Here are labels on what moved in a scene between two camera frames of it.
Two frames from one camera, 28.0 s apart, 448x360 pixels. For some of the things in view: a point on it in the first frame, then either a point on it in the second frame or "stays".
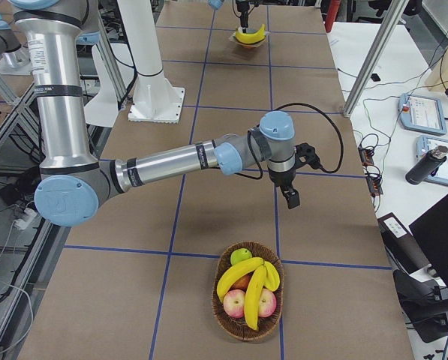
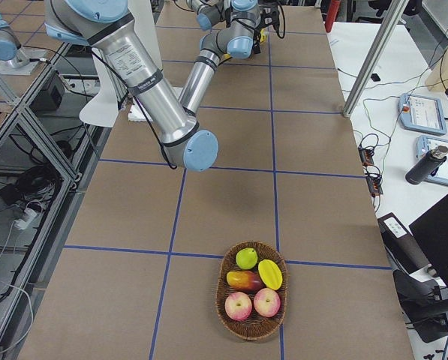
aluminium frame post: x=395 y=10 stays
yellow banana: x=255 y=284 to x=263 y=35
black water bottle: x=426 y=166 stays
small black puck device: x=375 y=77 stays
